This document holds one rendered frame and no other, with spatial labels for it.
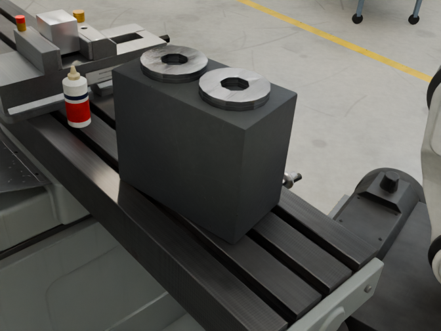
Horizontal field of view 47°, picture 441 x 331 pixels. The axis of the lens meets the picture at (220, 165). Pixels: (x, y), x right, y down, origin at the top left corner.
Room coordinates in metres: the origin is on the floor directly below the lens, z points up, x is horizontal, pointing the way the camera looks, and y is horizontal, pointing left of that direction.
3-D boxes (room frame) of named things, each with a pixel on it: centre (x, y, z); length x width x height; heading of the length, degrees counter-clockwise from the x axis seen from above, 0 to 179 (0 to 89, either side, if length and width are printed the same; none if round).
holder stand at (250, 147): (0.60, 0.03, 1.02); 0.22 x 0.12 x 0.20; 55
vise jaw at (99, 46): (0.93, 0.28, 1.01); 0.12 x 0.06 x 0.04; 42
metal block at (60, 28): (0.89, 0.32, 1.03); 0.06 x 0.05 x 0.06; 42
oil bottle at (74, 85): (0.76, 0.26, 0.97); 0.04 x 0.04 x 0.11
